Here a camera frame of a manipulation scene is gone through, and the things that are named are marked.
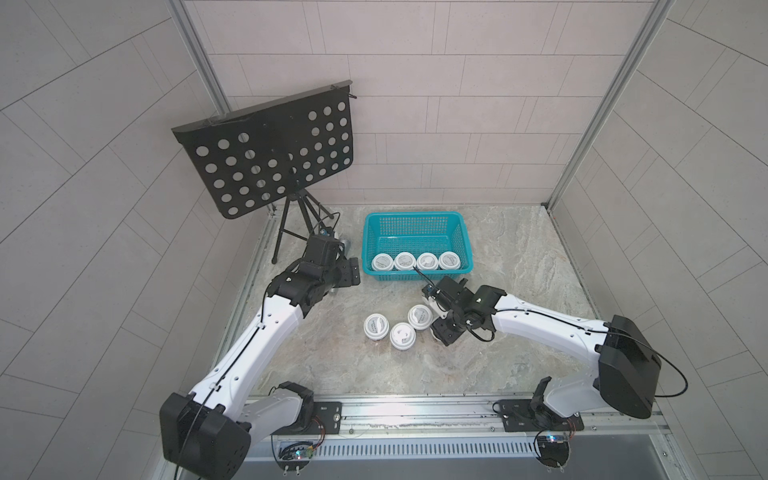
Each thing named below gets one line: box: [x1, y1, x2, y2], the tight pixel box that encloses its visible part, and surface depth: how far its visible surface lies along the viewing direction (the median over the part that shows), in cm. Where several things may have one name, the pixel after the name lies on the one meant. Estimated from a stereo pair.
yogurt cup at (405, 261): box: [394, 252, 417, 271], surface depth 95 cm
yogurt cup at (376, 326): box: [363, 313, 390, 341], surface depth 81 cm
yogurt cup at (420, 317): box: [407, 304, 433, 330], surface depth 82 cm
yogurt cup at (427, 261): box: [416, 252, 439, 271], surface depth 94 cm
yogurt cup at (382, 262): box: [371, 253, 394, 271], surface depth 93 cm
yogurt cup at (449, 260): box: [438, 251, 461, 271], surface depth 95 cm
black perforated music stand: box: [171, 80, 357, 264], surface depth 71 cm
